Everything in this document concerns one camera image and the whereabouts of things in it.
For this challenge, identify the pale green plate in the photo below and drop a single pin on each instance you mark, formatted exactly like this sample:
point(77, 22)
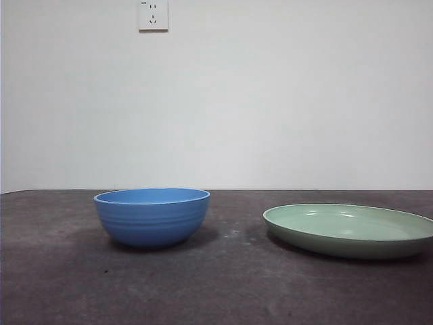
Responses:
point(338, 243)

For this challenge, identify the blue ribbed bowl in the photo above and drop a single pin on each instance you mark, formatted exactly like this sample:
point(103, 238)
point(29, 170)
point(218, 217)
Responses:
point(152, 220)

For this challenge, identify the white wall socket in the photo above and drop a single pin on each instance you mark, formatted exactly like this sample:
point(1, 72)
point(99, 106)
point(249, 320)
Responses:
point(154, 17)

